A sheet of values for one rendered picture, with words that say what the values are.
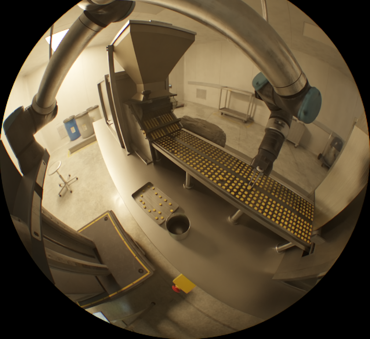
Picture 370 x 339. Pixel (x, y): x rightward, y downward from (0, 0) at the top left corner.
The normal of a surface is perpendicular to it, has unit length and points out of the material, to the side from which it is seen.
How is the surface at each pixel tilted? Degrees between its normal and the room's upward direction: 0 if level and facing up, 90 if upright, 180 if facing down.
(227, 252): 0
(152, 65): 118
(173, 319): 0
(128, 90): 90
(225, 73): 90
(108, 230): 0
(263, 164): 87
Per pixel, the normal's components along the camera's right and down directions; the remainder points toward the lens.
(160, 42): 0.61, 0.76
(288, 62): -0.03, 0.68
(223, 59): -0.72, 0.43
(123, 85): 0.69, 0.45
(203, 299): 0.00, -0.78
